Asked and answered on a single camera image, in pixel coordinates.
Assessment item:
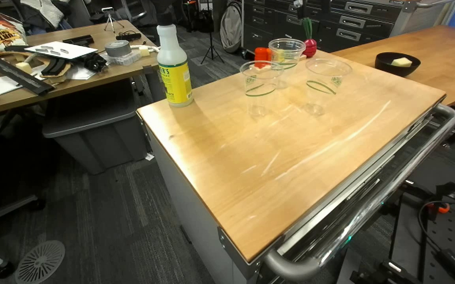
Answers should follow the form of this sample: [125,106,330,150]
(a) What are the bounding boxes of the clear glass bowl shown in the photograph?
[267,37,306,76]

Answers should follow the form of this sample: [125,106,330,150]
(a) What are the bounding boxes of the grey metal cart body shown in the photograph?
[137,101,453,284]

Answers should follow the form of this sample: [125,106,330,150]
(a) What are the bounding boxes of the yellow label spray bottle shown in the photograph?
[153,5,194,109]

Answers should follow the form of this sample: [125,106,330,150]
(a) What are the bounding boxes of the red-orange toy disc stack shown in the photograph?
[253,46,272,70]

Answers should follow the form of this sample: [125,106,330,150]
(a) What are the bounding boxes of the black tripod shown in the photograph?
[199,0,229,68]

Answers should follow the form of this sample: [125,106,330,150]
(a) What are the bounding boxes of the white round fan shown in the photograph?
[218,0,245,54]

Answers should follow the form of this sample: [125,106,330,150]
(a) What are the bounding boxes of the large red toy disc stack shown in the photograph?
[302,37,319,60]

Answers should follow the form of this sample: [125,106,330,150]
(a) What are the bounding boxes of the brown wooden office desk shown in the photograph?
[0,19,160,123]

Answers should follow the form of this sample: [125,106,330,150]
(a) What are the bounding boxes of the green ribbed plastic object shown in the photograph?
[302,16,314,41]

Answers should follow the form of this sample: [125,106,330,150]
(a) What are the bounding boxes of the grey tape roll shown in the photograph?
[104,40,133,60]

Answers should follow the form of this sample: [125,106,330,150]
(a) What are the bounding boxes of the small black device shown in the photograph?
[115,30,142,43]

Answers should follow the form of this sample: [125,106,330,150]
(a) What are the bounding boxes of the black metal drawer cabinet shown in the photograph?
[242,0,414,54]

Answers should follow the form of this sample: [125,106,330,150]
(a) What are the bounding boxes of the black headphones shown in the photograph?
[43,52,109,76]

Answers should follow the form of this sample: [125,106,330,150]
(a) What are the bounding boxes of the black bowl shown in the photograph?
[373,51,422,79]

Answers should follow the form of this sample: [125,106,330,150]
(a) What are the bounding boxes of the black remote control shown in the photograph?
[62,33,96,48]

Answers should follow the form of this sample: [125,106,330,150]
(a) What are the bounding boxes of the white printed booklet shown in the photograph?
[25,40,98,60]

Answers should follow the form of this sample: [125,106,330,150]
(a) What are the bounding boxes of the pale yellow block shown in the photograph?
[390,56,414,70]

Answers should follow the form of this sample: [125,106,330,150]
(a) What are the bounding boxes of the long black flat bar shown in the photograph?
[0,54,55,98]

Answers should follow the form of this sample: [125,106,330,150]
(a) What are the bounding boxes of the orange clamp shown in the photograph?
[431,202,453,218]

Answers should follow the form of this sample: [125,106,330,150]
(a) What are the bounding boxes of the white cloth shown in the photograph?
[19,0,66,29]

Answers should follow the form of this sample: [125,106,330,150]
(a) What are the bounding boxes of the white paper sheet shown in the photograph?
[0,75,24,97]

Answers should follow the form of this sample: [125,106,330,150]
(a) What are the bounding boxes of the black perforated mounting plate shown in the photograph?
[390,199,455,284]

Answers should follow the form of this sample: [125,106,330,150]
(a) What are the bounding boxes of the office chair base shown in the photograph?
[0,172,47,281]

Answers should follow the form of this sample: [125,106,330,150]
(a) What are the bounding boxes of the snack chips bag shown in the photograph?
[0,10,28,57]

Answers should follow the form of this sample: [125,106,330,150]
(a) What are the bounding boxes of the steel cart handle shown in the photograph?
[264,103,455,283]

